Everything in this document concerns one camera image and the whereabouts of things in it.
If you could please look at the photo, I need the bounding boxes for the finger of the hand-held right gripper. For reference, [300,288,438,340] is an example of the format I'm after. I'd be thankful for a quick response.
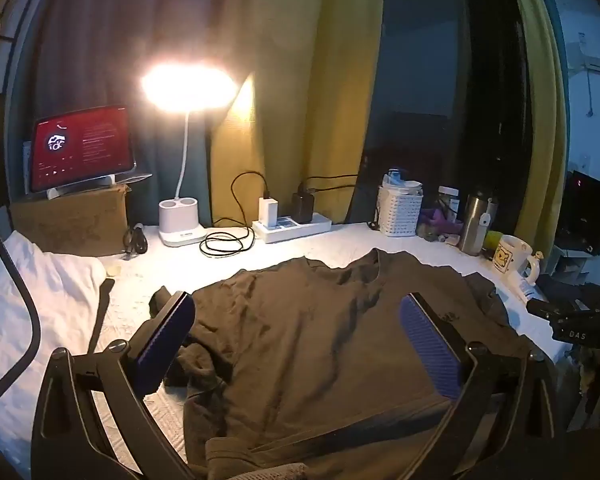
[526,297,600,319]

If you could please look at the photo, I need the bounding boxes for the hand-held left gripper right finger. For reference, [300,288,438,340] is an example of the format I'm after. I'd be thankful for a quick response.
[399,291,571,480]

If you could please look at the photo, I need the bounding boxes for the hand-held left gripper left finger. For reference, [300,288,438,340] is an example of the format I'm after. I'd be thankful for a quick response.
[30,290,216,480]

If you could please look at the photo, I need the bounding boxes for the olive t-shirt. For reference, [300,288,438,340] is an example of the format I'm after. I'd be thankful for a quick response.
[149,249,536,480]

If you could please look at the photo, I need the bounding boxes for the white tube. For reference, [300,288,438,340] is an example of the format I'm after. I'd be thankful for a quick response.
[514,270,539,302]

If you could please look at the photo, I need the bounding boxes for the black flat device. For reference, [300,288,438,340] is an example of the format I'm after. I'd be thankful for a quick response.
[536,274,600,302]

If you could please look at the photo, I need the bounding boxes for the white printed mug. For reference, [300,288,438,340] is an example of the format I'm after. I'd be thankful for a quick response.
[491,234,543,281]

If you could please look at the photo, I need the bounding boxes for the steel tumbler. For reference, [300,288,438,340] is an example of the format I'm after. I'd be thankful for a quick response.
[459,191,498,257]

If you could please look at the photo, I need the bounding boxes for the white desk lamp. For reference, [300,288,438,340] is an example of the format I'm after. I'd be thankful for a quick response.
[141,62,237,248]

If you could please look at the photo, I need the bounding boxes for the white cloth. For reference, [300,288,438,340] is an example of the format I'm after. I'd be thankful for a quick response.
[0,230,116,476]

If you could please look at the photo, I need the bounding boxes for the purple object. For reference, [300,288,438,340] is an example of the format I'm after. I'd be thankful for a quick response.
[420,207,463,241]

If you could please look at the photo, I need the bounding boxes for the white plastic basket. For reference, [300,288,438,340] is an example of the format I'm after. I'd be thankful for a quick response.
[378,182,424,237]

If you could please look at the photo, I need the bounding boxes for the clear jar with black lid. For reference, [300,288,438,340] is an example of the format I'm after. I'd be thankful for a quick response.
[437,186,461,222]

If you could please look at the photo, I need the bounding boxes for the brown cardboard box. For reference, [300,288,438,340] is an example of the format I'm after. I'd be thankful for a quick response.
[9,185,131,258]

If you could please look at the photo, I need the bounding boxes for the white charger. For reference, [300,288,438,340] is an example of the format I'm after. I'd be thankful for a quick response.
[258,197,279,227]

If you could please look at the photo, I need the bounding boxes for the grey tablet stand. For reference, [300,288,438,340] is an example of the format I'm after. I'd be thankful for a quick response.
[45,172,153,200]

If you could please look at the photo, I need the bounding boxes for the white and blue packets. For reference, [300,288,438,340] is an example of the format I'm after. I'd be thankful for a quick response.
[384,169,423,197]

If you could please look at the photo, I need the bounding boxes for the white power strip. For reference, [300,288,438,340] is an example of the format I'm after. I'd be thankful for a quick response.
[252,211,332,244]

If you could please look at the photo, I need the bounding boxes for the black charger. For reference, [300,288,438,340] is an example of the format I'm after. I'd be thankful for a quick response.
[291,191,314,223]

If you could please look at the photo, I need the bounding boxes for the tablet with red screen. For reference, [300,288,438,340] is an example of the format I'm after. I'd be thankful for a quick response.
[30,106,137,193]

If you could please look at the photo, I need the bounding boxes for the yellow-green curtain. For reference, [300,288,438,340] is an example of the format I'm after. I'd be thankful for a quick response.
[500,0,568,246]

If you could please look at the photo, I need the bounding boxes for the yellow curtain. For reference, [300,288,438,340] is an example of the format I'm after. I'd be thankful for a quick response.
[214,0,387,227]

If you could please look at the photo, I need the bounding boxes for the dark grey curtain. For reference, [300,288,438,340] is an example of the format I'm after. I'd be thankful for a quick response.
[5,0,261,228]

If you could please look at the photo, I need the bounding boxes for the bundled black cable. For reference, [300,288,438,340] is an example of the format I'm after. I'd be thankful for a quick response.
[122,222,148,261]

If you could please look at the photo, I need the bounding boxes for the thick black cable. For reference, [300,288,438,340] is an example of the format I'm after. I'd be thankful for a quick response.
[0,20,43,413]

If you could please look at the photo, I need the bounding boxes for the long black charging cable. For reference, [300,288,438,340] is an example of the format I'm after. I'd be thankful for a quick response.
[200,172,272,260]

